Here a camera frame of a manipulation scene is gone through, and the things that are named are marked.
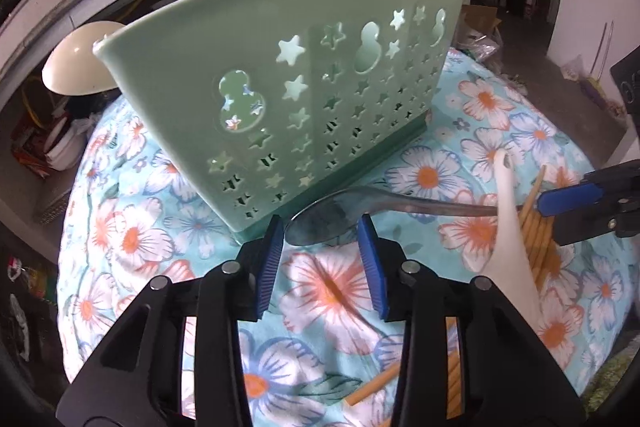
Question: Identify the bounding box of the metal spoon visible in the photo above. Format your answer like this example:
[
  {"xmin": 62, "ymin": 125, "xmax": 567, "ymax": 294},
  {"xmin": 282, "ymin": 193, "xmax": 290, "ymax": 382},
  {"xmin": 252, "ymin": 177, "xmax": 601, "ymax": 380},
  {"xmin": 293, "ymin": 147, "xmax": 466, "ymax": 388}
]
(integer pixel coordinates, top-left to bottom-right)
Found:
[{"xmin": 285, "ymin": 186, "xmax": 497, "ymax": 246}]

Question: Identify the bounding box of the white rice paddle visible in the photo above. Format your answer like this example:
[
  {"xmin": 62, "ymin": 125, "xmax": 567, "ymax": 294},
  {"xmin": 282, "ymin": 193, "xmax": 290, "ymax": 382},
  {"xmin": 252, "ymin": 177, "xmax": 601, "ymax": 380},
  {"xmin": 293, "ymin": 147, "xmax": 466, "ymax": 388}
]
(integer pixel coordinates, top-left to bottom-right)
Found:
[{"xmin": 482, "ymin": 148, "xmax": 541, "ymax": 329}]

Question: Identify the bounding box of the green plastic utensil basket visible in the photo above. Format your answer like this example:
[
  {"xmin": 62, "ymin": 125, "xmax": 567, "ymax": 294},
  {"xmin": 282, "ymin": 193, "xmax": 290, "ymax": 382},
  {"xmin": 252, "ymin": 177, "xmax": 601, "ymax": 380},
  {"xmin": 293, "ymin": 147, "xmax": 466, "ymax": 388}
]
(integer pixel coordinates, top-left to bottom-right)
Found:
[{"xmin": 93, "ymin": 0, "xmax": 463, "ymax": 241}]

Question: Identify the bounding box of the cardboard box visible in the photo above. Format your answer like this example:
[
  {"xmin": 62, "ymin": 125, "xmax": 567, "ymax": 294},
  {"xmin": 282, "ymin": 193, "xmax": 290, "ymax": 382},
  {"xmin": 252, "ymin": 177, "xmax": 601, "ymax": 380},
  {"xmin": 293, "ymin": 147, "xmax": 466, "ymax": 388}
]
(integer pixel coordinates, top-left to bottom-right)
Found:
[{"xmin": 461, "ymin": 4, "xmax": 501, "ymax": 37}]

